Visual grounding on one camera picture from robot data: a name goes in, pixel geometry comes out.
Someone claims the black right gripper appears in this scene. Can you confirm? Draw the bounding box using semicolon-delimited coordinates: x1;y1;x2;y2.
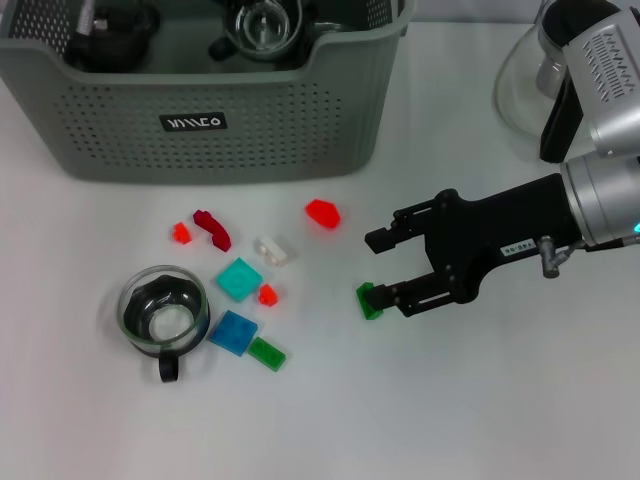
362;173;584;319

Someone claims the teal square toy brick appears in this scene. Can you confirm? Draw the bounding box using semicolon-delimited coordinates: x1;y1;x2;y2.
215;257;264;304

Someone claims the left wrist cable with connector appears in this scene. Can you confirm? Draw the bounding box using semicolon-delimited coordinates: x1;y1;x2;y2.
75;0;110;37

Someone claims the flat green toy brick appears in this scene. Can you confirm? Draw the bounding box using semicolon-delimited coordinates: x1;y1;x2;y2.
248;336;287;373

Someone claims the grey-green perforated storage bin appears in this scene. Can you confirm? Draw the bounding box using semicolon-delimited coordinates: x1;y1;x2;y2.
0;0;419;184

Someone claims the right wrist cable with connector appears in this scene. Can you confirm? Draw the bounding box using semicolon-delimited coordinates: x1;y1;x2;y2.
537;234;640;279

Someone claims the glass teacup black handle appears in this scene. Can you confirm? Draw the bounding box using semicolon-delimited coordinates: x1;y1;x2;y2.
117;266;211;384
277;0;317;49
208;0;305;64
304;20;354;56

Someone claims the thick green toy brick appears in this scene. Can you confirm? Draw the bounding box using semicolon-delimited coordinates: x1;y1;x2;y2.
355;282;385;321

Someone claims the glass pitcher black handle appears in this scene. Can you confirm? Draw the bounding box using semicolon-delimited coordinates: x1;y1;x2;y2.
493;0;586;164

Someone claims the large red toy block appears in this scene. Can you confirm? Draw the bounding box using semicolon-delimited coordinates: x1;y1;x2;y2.
304;198;342;231

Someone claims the wrist cable with connector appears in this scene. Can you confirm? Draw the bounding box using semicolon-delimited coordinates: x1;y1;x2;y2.
75;0;110;37
537;234;640;279

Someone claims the right wrist camera housing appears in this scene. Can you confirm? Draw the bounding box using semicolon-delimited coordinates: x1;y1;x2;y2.
562;4;640;156

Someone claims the blue square toy brick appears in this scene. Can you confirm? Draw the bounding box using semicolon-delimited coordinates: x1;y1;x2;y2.
208;309;260;357

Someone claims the white toy brick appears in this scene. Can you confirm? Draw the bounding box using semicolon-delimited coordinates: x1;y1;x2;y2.
254;235;297;268

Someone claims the dark red curved block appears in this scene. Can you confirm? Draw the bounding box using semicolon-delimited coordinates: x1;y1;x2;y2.
193;209;234;252

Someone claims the dark clay teapot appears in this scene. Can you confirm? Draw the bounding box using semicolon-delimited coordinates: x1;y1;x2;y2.
65;19;161;72

